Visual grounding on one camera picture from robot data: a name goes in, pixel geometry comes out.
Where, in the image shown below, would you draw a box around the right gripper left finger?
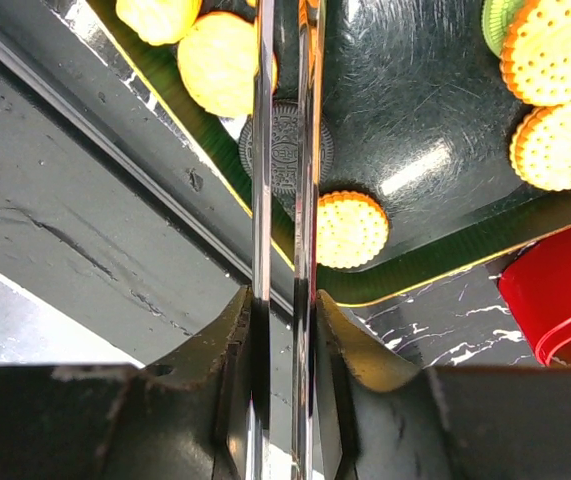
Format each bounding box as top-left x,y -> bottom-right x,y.
0,287 -> 252,479

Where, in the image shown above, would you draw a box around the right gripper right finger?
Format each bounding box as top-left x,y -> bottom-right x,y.
316,292 -> 571,479

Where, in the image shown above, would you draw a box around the red tin box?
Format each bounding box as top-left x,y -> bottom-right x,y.
498,228 -> 571,366

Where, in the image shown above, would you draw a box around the metal tongs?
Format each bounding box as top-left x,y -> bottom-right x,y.
247,1 -> 327,479

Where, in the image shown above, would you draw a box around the corner round biscuit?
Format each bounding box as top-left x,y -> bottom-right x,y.
316,190 -> 391,269

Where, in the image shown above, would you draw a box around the black cookie tray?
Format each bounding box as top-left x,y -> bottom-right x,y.
39,0 -> 571,308

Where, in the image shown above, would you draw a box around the far right round biscuit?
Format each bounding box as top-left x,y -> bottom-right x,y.
509,101 -> 571,192

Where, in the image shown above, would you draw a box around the plain round orange cookie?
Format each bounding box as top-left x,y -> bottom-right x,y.
177,11 -> 259,118

